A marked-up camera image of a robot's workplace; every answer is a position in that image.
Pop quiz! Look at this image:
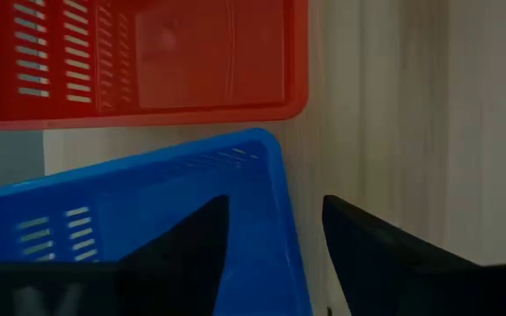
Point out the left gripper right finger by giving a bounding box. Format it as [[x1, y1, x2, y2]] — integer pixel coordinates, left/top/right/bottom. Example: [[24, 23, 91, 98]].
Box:
[[322, 195, 485, 316]]

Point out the black frame wooden shelf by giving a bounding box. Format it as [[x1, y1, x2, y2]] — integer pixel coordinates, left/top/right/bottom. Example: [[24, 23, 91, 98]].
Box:
[[41, 109, 359, 316]]

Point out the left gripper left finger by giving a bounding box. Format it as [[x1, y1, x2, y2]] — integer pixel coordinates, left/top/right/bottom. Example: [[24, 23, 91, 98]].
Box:
[[116, 194, 231, 316]]

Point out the red slotted plastic basket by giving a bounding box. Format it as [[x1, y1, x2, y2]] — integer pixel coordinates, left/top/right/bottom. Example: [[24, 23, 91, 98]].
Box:
[[0, 0, 310, 132]]

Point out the blue slotted plastic basket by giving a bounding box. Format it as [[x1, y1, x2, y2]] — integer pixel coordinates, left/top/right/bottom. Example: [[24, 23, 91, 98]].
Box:
[[0, 126, 314, 316]]

